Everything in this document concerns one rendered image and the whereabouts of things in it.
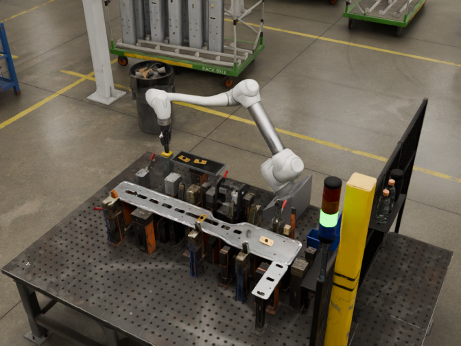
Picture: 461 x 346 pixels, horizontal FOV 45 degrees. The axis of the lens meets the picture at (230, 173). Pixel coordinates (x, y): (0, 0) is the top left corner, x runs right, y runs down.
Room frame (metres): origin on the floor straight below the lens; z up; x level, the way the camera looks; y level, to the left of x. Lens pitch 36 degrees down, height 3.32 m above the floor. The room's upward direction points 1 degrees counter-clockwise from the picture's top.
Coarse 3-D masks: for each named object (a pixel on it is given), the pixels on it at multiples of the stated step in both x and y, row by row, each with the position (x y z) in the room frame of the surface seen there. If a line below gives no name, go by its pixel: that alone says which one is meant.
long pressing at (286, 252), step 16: (144, 192) 3.03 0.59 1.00; (144, 208) 2.86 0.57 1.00; (160, 208) 2.86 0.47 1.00; (192, 208) 2.85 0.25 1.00; (192, 224) 2.69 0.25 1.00; (208, 224) 2.69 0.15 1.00; (224, 224) 2.69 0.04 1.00; (240, 224) 2.68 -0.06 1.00; (224, 240) 2.54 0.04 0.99; (240, 240) 2.54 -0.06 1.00; (256, 240) 2.54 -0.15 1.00; (288, 240) 2.53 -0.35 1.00; (272, 256) 2.40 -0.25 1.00; (288, 256) 2.39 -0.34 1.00
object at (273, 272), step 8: (272, 264) 2.33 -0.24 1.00; (280, 264) 2.33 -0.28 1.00; (272, 272) 2.27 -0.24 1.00; (280, 272) 2.27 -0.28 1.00; (264, 280) 2.20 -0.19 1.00; (280, 280) 2.21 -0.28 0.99; (256, 288) 2.14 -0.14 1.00; (264, 288) 2.14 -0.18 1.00; (272, 288) 2.14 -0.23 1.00; (264, 296) 2.09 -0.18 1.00
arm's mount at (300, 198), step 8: (312, 176) 3.26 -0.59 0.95; (304, 184) 3.14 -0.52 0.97; (296, 192) 3.05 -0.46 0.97; (304, 192) 3.16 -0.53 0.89; (272, 200) 3.22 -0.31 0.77; (288, 200) 3.01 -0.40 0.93; (296, 200) 3.05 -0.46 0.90; (304, 200) 3.17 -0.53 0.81; (272, 208) 3.07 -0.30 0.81; (288, 208) 3.01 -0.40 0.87; (296, 208) 3.06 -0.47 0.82; (304, 208) 3.18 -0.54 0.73; (264, 216) 3.11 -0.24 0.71; (272, 216) 3.07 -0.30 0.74; (288, 216) 3.00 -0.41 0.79; (296, 216) 3.07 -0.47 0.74; (288, 224) 3.00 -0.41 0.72
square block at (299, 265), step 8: (296, 264) 2.27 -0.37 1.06; (304, 264) 2.27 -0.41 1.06; (296, 272) 2.24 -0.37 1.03; (304, 272) 2.23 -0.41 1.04; (296, 280) 2.24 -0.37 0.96; (296, 288) 2.24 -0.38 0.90; (296, 296) 2.23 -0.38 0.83; (304, 296) 2.27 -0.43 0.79; (296, 304) 2.23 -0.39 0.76; (304, 304) 2.28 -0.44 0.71
